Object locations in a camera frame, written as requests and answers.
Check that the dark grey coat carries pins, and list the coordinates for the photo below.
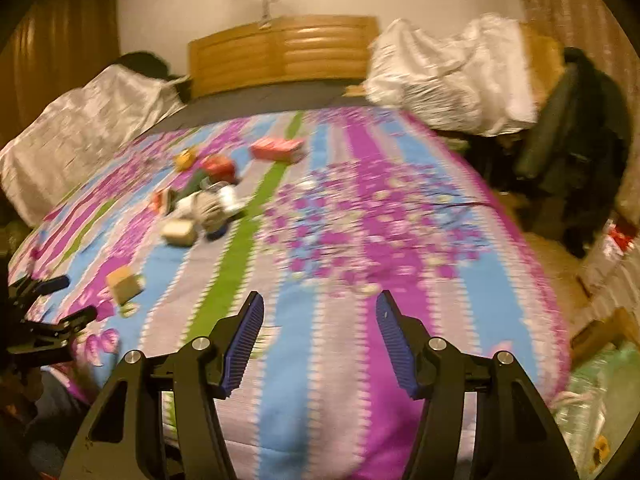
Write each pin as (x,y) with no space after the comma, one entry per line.
(545,125)

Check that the white satin cover cloth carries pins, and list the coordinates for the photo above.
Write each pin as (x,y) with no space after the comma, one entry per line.
(85,125)
(450,85)

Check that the pink tissue pack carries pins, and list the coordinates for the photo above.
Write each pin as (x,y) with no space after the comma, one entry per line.
(277,149)

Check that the small white cap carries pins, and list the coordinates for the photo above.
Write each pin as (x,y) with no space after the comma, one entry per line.
(310,183)

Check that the stack of white boxes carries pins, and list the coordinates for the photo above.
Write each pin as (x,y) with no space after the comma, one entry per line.
(615,282)

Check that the wooden headboard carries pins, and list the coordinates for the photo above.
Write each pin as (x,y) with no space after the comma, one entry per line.
(285,55)

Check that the green wrapper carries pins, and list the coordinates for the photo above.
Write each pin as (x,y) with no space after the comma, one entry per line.
(196,181)

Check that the pink brown curtain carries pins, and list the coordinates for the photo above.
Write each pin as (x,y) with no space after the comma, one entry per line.
(575,0)

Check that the bin with green bag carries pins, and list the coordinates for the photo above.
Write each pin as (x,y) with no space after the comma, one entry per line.
(590,400)

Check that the wooden wardrobe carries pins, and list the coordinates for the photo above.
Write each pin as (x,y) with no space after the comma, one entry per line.
(65,60)

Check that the small yellow toy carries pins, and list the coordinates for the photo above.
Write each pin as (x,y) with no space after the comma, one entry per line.
(184,159)

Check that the wooden chair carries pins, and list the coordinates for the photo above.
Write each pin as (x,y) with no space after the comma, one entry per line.
(607,330)

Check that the floral striped bedsheet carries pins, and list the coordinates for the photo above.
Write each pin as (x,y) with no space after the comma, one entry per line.
(350,240)

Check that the black jacket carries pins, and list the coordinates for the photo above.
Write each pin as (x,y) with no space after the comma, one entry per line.
(595,160)

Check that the red apple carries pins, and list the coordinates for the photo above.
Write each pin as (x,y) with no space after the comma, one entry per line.
(218,166)

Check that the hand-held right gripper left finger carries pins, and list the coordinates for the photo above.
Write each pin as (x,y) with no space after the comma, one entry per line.
(240,355)

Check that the black cloth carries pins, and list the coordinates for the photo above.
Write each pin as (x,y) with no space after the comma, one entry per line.
(145,65)

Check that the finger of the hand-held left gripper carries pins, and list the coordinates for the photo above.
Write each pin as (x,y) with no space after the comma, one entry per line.
(52,285)
(80,317)

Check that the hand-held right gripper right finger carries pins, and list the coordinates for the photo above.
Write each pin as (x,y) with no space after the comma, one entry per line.
(397,350)

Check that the orange box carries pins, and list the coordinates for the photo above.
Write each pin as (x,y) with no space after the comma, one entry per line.
(162,200)

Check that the red and white box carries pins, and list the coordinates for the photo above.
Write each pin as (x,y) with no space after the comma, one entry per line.
(617,237)

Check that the dark grey mattress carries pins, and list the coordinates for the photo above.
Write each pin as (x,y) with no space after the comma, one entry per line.
(260,107)

